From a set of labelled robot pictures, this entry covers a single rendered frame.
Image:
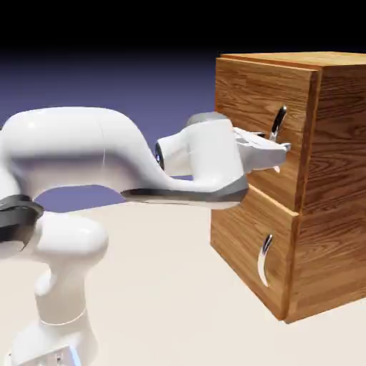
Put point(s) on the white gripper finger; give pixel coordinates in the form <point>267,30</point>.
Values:
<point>286,147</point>

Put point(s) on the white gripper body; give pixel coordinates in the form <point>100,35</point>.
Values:
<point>261,155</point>

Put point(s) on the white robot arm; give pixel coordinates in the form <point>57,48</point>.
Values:
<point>71,143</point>

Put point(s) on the light wood cabinet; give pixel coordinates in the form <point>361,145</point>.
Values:
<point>331,177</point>

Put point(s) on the wide wooden cabinet door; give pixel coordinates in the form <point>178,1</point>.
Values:
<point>251,94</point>

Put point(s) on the narrow wooden cabinet door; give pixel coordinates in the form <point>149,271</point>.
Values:
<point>243,228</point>

